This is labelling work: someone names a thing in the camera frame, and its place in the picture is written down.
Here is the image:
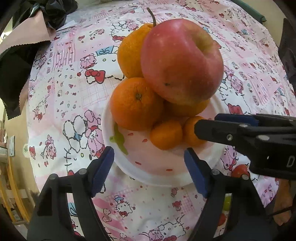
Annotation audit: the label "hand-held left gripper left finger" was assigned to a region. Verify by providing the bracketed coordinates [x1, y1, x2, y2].
[26, 146, 115, 241]

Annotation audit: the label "dark cloth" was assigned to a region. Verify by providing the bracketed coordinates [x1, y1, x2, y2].
[279, 19, 296, 93]

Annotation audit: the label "small mandarin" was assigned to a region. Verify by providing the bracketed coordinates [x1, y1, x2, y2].
[182, 116, 208, 147]
[150, 120, 184, 151]

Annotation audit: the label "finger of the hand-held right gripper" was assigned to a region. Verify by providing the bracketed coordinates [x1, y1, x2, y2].
[215, 113, 296, 127]
[194, 119, 296, 153]

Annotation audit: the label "teal bed edge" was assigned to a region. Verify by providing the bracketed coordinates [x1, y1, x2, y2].
[236, 0, 268, 22]

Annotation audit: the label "pink cartoon-print blanket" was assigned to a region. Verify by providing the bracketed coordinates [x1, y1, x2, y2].
[25, 0, 296, 241]

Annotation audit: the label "large bumpy citrus with stem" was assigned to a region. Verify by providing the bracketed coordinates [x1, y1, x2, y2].
[117, 7, 155, 79]

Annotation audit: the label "red apple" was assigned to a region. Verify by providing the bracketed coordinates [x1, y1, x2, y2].
[140, 19, 224, 106]

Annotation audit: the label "person's right hand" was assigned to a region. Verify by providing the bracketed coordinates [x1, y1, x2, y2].
[274, 179, 293, 226]

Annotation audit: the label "white paper sheet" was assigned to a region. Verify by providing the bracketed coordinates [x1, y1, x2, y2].
[55, 20, 76, 31]

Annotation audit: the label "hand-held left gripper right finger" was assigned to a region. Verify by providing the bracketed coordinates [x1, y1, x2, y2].
[184, 148, 273, 241]

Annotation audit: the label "green grape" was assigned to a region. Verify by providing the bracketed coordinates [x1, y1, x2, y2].
[222, 195, 232, 211]

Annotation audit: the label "black and pink zigzag-edged cloth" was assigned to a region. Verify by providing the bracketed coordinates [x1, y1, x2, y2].
[0, 10, 56, 120]

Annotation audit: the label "yellow wooden frame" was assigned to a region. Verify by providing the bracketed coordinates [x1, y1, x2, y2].
[0, 151, 31, 224]

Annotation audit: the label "black plastic bag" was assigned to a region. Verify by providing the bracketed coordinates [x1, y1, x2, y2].
[14, 0, 78, 30]

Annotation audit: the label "round orange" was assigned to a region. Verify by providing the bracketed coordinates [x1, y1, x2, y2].
[110, 77, 165, 131]
[163, 98, 211, 117]

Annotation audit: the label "pink strawberry-print plate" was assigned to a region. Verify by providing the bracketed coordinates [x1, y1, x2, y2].
[101, 93, 228, 187]

